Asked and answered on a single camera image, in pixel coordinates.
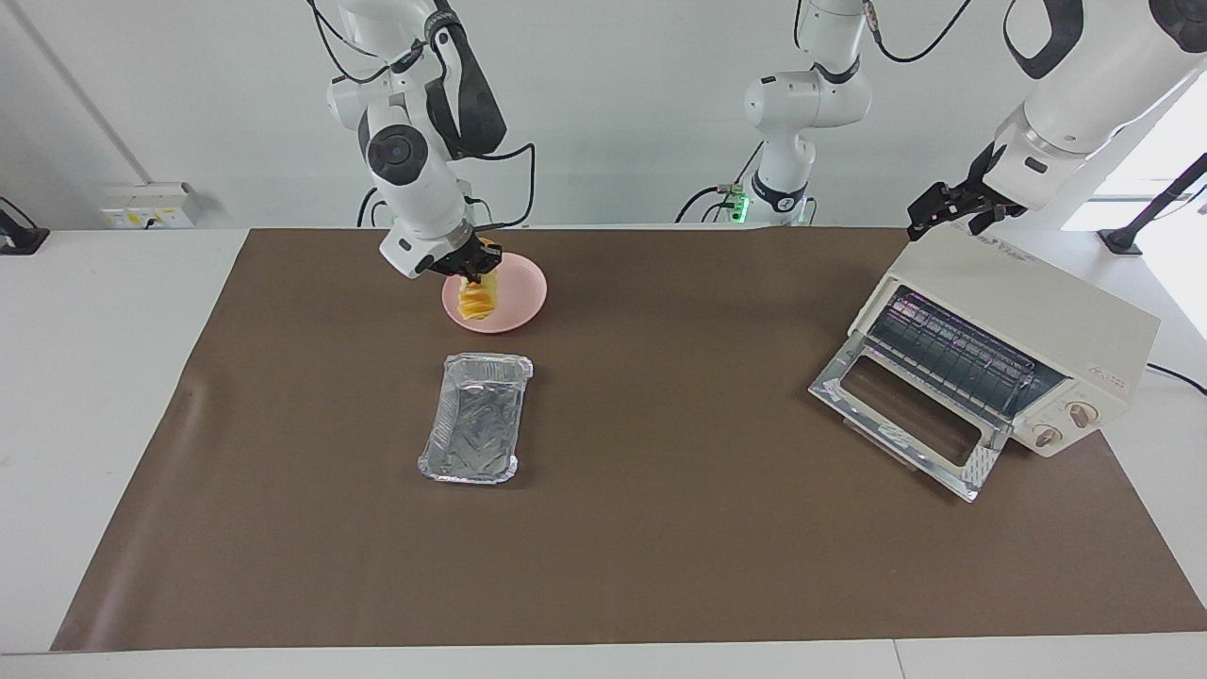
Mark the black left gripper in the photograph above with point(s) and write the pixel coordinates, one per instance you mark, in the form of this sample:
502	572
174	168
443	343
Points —
976	189

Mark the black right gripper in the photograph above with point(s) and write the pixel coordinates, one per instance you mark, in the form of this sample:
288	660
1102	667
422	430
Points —
462	256

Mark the yellow sliced bread loaf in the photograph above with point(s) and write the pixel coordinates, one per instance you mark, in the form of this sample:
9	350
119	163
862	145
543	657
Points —
476	302

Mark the aluminium foil tray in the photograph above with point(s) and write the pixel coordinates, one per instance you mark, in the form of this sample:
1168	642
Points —
476	420

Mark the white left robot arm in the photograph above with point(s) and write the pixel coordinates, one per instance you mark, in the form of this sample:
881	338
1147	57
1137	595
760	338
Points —
1084	85

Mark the cream toaster oven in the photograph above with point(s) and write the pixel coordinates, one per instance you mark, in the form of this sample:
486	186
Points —
1037	292

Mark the cream oven knob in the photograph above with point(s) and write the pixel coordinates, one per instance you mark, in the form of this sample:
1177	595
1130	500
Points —
1047	436
1082	412

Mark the pink round plate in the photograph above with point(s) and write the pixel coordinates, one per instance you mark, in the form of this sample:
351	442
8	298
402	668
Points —
523	292

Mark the black clamp stand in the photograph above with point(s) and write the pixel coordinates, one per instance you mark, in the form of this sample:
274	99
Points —
1122	243

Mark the brown table mat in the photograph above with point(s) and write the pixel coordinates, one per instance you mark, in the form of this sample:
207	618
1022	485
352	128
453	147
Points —
660	519

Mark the glass oven door metal frame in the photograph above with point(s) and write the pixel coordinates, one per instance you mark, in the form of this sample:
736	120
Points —
891	429

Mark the white wall power outlet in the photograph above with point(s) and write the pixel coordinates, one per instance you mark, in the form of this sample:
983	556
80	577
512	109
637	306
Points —
141	212

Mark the black bracket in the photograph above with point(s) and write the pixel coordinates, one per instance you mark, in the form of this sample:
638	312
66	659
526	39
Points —
19	240

